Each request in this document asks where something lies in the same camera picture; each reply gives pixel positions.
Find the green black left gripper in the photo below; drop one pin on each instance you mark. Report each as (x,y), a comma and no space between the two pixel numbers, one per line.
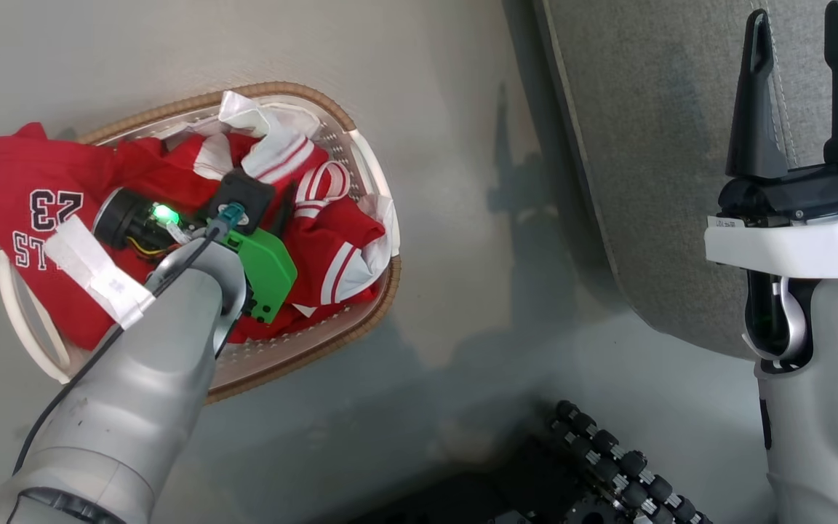
(266,269)

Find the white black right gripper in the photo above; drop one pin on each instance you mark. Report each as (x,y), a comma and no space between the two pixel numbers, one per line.
(797,244)

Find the red white numbered jersey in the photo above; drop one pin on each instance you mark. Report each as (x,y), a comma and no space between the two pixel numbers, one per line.
(26,167)

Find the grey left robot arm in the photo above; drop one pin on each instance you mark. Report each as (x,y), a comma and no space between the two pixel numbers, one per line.
(135,393)

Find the white cloth basket liner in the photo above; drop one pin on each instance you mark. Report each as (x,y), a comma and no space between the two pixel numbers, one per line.
(244,113)

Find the white basket with brown rim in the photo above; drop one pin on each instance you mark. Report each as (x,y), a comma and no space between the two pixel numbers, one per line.
(281,356)

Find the grey fabric sofa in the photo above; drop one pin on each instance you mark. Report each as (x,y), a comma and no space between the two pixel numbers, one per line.
(644,145)

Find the white tape strip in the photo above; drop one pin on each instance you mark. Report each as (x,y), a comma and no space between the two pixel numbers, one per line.
(95,269)

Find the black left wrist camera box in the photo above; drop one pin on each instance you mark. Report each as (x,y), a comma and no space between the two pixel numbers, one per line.
(244,191)

